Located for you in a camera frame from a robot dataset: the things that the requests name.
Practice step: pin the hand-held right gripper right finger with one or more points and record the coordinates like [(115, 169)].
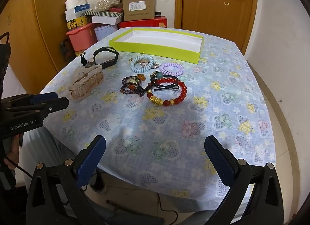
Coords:
[(220, 162)]

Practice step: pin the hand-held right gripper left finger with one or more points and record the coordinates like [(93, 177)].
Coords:
[(90, 160)]

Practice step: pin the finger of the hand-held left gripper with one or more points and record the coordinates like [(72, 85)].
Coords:
[(48, 108), (43, 97)]

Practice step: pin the beige hair claw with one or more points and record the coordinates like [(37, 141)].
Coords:
[(82, 86)]

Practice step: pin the small black hair clip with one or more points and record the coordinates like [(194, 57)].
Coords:
[(84, 60)]

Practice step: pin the black fitness band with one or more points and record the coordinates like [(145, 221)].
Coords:
[(110, 62)]

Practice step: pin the rhinestone hair clip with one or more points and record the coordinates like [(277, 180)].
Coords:
[(155, 65)]

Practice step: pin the yellow-green cardboard box tray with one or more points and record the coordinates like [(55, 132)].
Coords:
[(155, 51)]

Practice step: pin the person's left hand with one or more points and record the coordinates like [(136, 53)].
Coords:
[(12, 151)]

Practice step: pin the person's grey trousers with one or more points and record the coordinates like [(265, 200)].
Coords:
[(46, 147)]

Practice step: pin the yellow tin under bin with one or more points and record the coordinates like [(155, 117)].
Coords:
[(78, 53)]

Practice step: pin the floral tablecloth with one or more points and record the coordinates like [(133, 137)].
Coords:
[(169, 128)]

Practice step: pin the pink plastic bin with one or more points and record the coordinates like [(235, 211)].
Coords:
[(81, 37)]

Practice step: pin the wooden wardrobe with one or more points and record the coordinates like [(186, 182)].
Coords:
[(36, 21)]

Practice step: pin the yellow patterned tin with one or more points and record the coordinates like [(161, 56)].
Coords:
[(75, 23)]

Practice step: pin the light blue cylinder container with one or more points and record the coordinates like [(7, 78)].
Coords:
[(104, 32)]

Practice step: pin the white and blue box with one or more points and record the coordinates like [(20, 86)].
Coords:
[(77, 11)]

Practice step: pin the large white paper roll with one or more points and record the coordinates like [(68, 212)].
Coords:
[(73, 2)]

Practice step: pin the green striped box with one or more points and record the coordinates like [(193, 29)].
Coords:
[(104, 14)]

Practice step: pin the clear bag of beige pieces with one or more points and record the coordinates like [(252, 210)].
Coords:
[(106, 3)]

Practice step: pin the dark red box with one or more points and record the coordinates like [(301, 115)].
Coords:
[(116, 9)]

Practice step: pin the large red box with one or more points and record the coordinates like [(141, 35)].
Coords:
[(143, 23)]

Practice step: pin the brown cardboard box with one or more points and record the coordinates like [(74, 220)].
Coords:
[(138, 6)]

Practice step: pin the small black box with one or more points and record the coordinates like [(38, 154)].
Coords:
[(158, 14)]

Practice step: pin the wooden door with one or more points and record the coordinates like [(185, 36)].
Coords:
[(215, 9)]

